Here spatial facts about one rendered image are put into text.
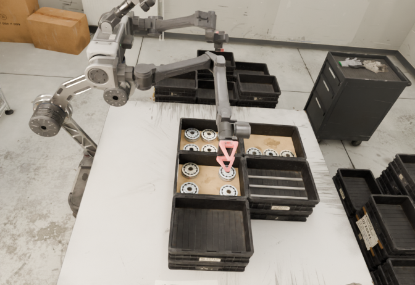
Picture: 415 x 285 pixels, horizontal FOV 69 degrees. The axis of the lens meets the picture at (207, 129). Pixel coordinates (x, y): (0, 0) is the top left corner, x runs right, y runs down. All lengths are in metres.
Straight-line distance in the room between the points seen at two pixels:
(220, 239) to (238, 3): 3.60
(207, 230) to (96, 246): 0.59
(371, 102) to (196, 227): 2.17
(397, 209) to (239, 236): 1.36
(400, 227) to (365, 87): 1.22
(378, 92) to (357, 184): 0.87
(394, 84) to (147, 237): 2.45
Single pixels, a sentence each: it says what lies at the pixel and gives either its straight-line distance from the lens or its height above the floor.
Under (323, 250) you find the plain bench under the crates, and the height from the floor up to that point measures 0.70.
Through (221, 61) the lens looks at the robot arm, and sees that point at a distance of 1.50.
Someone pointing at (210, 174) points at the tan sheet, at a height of 0.83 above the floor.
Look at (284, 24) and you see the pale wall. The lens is 4.90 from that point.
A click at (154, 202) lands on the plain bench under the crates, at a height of 0.70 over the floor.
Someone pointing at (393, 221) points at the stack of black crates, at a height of 0.49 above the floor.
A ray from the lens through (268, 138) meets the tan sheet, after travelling 2.13.
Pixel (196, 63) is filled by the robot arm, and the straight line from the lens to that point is 1.53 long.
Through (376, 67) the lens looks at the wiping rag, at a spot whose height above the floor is 0.88.
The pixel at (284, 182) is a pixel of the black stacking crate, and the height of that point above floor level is 0.83.
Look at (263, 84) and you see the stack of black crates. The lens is 3.21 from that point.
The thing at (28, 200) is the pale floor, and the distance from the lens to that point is 2.94.
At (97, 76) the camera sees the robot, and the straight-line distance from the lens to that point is 1.48.
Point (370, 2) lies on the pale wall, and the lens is 5.22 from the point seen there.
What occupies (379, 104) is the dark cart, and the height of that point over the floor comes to 0.63.
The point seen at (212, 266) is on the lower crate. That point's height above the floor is 0.76.
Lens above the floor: 2.29
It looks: 44 degrees down
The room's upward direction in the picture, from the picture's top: 8 degrees clockwise
